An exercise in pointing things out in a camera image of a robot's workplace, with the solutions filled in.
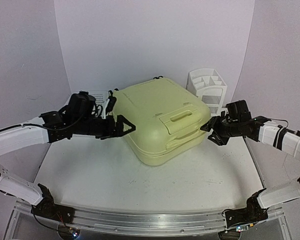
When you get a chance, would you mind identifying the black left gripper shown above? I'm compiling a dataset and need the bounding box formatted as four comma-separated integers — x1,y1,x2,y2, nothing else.
73,114,136,140

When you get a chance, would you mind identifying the pale green hard-shell suitcase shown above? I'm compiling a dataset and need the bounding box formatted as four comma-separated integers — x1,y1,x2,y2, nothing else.
112,77,211,166

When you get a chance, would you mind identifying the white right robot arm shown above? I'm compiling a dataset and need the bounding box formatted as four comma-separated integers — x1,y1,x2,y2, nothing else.
200,115,300,228

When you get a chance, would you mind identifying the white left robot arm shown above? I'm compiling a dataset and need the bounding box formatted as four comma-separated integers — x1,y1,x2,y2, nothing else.
0,112,136,223

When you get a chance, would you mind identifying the white perforated plastic basket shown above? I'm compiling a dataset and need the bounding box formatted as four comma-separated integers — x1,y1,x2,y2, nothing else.
88,90,110,119

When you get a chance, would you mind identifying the white plastic drawer organizer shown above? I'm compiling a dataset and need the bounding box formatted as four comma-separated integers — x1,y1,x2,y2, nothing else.
186,68,228,117

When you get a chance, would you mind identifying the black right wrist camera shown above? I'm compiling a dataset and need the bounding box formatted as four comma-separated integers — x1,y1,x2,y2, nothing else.
226,100,252,123

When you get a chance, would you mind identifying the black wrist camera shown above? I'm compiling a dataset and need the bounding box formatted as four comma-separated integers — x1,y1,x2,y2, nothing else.
226,100,252,123
65,91,96,117

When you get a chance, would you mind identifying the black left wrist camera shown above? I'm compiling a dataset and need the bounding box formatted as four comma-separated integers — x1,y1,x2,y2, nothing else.
65,91,96,117

